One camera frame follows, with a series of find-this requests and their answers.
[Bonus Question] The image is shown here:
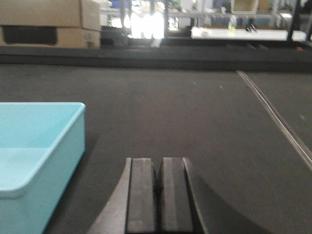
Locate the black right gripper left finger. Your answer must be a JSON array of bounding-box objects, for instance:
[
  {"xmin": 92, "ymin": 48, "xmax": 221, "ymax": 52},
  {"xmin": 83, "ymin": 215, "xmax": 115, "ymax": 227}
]
[{"xmin": 87, "ymin": 157, "xmax": 156, "ymax": 234}]

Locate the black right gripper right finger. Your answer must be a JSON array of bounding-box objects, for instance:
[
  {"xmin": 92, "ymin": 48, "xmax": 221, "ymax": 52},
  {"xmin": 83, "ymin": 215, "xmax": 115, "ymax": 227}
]
[{"xmin": 157, "ymin": 157, "xmax": 271, "ymax": 234}]

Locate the light blue plastic bin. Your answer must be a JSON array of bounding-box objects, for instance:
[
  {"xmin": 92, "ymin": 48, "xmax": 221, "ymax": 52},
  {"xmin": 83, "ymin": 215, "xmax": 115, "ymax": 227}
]
[{"xmin": 0, "ymin": 102, "xmax": 86, "ymax": 234}]

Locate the black conveyor belt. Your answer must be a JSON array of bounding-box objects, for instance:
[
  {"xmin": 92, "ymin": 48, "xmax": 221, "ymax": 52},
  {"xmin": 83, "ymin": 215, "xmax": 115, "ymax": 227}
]
[{"xmin": 0, "ymin": 47, "xmax": 312, "ymax": 234}]

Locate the white table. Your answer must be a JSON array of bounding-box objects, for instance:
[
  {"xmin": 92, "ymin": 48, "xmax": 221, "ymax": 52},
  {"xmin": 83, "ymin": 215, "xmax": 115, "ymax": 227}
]
[{"xmin": 190, "ymin": 26, "xmax": 307, "ymax": 41}]

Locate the plastic bottle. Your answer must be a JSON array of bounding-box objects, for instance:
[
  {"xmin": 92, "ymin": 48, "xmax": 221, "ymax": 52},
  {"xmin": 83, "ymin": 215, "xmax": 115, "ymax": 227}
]
[{"xmin": 228, "ymin": 15, "xmax": 237, "ymax": 33}]

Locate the upper cardboard box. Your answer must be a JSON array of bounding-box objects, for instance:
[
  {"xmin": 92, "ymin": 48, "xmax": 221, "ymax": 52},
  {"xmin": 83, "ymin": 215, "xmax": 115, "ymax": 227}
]
[{"xmin": 0, "ymin": 0, "xmax": 101, "ymax": 31}]

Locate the cardboard box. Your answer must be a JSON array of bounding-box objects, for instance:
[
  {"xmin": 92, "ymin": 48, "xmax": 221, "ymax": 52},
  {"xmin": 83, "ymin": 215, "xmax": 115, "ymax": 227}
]
[
  {"xmin": 0, "ymin": 25, "xmax": 100, "ymax": 49},
  {"xmin": 0, "ymin": 0, "xmax": 101, "ymax": 31}
]

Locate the lower cardboard box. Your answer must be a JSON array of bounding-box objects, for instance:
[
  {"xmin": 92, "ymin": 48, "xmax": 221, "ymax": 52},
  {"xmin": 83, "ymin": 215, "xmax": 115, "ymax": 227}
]
[{"xmin": 0, "ymin": 25, "xmax": 100, "ymax": 49}]

